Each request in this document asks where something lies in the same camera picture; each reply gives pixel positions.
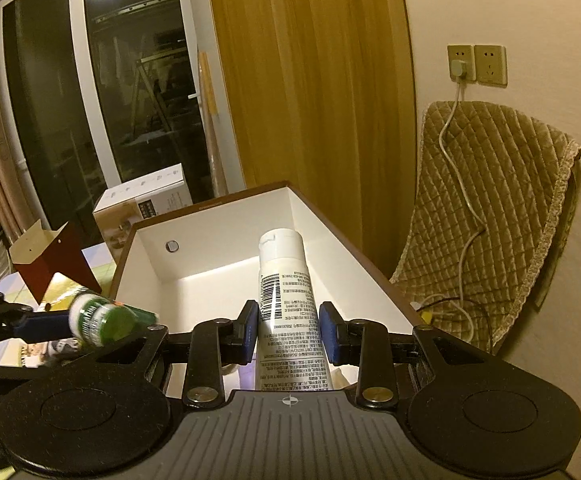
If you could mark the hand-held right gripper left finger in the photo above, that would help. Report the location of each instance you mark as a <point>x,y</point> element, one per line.
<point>248,332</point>

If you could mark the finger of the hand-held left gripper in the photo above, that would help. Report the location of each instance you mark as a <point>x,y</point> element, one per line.
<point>40,326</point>

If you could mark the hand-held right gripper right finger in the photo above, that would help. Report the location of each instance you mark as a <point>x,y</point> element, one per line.
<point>329,332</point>

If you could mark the white squeeze tube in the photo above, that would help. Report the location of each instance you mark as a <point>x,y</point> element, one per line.
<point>290,300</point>

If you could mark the small green label bottle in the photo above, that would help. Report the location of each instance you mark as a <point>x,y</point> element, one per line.
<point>101,321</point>

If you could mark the white box with brown rim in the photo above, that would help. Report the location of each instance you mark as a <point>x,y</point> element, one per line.
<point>205,250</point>

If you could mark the dark red paper bag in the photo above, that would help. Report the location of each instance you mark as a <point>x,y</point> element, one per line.
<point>55,260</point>

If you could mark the white printed carton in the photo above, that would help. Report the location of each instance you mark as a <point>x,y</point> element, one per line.
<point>140,200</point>

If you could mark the beige quilted cloth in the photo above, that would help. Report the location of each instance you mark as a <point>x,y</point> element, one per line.
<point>515,220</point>

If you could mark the orange curtain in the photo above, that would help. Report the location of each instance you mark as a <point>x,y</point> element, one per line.
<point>310,110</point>

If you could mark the glass sliding door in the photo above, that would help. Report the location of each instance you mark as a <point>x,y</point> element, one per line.
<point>120,110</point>

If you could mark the white charger plug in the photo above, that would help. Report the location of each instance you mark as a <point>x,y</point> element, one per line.
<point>457,70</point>

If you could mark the wall socket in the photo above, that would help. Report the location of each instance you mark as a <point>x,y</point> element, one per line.
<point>461,52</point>
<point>490,65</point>

